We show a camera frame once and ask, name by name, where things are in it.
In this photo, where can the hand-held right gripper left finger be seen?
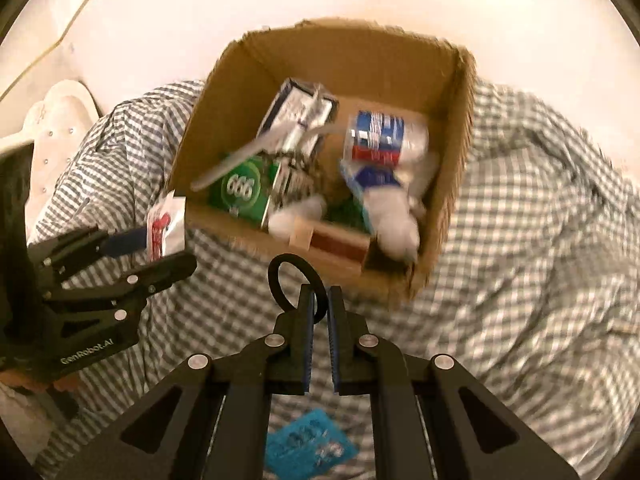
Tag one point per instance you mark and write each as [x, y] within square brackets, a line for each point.
[306, 355]

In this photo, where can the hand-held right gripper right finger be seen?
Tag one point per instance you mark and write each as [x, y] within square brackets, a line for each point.
[337, 355]

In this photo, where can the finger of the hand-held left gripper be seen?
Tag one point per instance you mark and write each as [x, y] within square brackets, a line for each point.
[125, 242]
[170, 267]

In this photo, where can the white and red sachet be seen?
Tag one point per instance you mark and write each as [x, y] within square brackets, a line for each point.
[167, 225]

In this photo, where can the white bear with blue star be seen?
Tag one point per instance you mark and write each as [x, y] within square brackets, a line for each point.
[395, 225]

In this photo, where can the blue and white tissue packet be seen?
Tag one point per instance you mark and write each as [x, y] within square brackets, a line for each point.
[370, 180]

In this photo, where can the brown cardboard box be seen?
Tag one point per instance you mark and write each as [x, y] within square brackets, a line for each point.
[320, 60]

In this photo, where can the person's left hand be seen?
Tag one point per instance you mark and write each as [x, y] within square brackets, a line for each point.
[62, 386]

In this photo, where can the teal packet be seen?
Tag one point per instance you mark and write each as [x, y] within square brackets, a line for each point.
[300, 440]

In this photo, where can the green card box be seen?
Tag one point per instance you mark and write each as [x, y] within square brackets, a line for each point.
[245, 197]

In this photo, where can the small wooden box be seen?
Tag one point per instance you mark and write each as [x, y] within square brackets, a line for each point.
[340, 245]

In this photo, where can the dark cloth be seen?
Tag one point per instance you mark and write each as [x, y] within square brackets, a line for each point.
[12, 235]

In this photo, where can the white sneaker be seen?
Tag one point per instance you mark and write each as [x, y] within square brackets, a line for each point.
[55, 135]

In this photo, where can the green foil wrapper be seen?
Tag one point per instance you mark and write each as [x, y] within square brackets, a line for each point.
[345, 215]

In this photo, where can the silver foil wrapper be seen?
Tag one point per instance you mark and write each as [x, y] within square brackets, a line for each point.
[300, 182]

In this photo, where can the black white carton box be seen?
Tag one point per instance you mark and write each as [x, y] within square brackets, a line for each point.
[285, 105]

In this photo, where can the plastic bottle with blue label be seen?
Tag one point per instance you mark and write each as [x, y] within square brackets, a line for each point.
[380, 135]

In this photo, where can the grey checked cloth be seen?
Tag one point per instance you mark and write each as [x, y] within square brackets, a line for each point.
[525, 210]

